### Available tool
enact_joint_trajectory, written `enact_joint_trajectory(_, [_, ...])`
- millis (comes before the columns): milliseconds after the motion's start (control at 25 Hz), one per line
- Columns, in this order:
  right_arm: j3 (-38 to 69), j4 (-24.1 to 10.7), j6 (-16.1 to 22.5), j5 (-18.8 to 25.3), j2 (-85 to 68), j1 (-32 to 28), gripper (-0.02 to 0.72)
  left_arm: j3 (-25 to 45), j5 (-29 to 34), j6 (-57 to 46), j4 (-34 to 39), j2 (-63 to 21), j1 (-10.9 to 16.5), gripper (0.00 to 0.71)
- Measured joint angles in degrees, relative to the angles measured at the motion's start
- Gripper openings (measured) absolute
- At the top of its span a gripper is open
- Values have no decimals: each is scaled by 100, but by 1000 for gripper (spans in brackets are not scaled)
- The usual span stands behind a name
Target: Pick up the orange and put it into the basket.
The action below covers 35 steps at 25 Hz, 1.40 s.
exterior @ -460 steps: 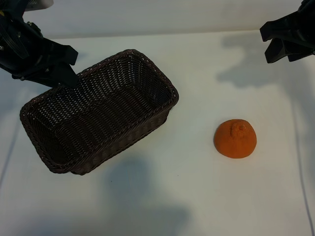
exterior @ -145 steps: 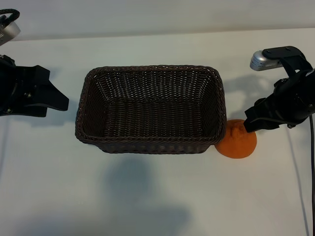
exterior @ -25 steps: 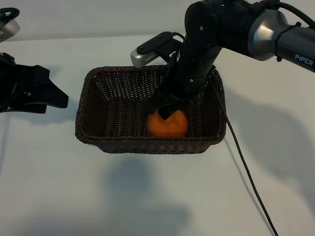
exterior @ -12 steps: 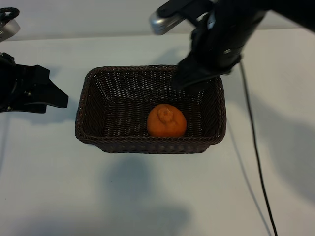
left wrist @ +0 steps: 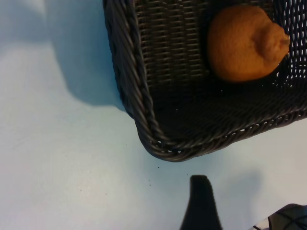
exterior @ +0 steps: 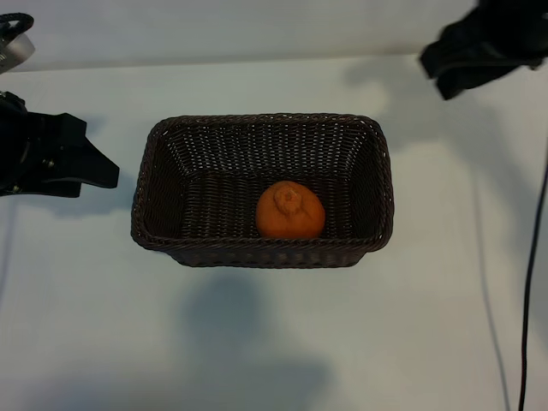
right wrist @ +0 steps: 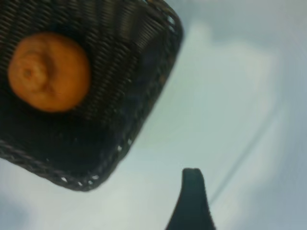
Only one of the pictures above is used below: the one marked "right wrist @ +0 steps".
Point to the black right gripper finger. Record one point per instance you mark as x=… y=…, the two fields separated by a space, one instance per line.
x=194 y=206

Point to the dark brown wicker basket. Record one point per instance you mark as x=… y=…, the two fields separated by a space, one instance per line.
x=108 y=95

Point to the orange fruit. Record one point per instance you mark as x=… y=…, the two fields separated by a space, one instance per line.
x=50 y=74

